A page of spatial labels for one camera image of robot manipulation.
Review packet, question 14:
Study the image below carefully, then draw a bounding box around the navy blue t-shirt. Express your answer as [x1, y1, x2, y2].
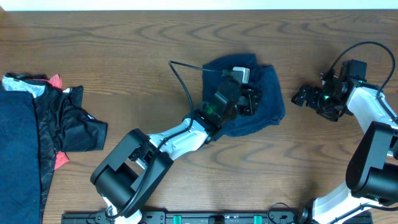
[202, 53, 285, 141]

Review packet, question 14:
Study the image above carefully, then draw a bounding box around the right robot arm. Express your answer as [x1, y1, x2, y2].
[292, 71, 397, 223]

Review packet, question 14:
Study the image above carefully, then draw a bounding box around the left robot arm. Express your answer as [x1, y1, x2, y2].
[90, 80, 261, 223]

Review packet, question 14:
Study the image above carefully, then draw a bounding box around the black patterned garment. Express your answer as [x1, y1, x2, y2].
[5, 73, 108, 217]

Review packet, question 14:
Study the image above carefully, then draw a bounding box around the red garment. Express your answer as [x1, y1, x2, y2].
[33, 73, 63, 90]

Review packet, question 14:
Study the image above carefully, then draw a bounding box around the white grey garment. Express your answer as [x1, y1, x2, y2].
[2, 77, 46, 98]

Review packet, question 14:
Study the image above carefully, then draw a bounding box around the navy blue folded garment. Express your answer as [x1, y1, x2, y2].
[1, 91, 41, 223]

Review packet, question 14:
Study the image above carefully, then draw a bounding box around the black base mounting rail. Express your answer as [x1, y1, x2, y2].
[61, 210, 373, 224]

